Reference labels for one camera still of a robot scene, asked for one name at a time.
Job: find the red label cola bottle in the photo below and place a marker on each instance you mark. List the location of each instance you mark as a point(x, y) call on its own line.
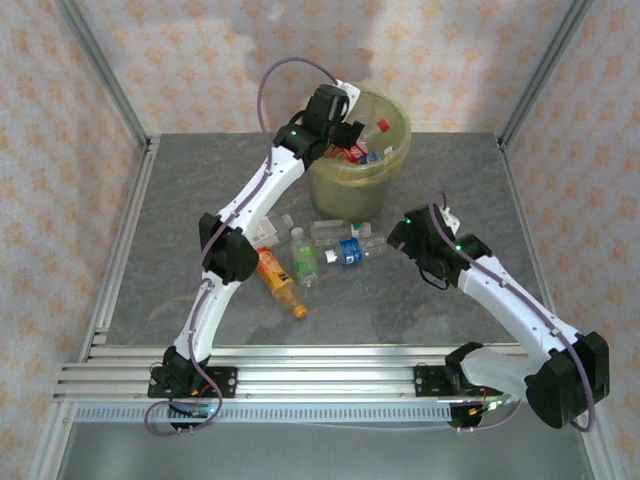
point(382, 125)

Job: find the blue label water bottle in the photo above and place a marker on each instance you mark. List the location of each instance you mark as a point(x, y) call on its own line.
point(372, 158)

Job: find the clear square bottle white label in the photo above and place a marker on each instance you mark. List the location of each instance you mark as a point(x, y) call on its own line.
point(277, 227)

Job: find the orange juice bottle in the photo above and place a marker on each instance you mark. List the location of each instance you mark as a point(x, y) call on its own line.
point(277, 280)

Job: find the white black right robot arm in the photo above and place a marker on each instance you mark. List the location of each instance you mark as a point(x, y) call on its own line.
point(510, 300)

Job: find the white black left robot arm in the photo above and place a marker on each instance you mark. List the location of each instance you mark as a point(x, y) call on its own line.
point(265, 185)

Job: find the green trash bin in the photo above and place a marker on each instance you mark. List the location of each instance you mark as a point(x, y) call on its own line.
point(350, 175)

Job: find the green plastic bin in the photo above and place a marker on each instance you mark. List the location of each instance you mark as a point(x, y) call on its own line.
point(345, 200)

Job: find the clear bottle green white label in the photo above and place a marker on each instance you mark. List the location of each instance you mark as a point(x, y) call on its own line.
point(357, 229)

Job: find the small circuit board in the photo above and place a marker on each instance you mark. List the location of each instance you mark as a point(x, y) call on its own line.
point(195, 411)
point(482, 407)

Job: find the grey metal panel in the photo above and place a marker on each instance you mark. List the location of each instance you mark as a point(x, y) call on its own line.
point(325, 450)

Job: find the aluminium side rail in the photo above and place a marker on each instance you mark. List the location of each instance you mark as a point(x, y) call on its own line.
point(520, 215)
point(120, 250)

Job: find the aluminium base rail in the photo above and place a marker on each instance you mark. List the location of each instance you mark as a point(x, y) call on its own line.
point(325, 375)

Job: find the aluminium frame post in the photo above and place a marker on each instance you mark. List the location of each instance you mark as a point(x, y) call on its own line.
point(545, 65)
point(100, 65)

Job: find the aluminium frame leg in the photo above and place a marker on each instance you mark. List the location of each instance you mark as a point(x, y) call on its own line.
point(602, 450)
point(47, 445)

